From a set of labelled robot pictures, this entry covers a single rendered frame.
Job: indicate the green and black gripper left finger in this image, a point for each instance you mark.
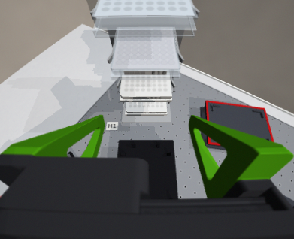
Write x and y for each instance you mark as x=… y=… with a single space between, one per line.
x=56 y=143

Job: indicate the grey perforated work table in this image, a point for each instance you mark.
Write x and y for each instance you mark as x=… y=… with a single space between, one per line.
x=187 y=99

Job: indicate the grey shelf rack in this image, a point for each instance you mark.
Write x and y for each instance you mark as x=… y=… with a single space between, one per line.
x=149 y=119

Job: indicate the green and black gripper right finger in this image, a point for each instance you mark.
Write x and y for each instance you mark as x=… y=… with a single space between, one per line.
x=248 y=157

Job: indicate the black two-tier stand with grey legs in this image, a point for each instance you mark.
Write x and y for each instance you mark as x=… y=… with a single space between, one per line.
x=162 y=167

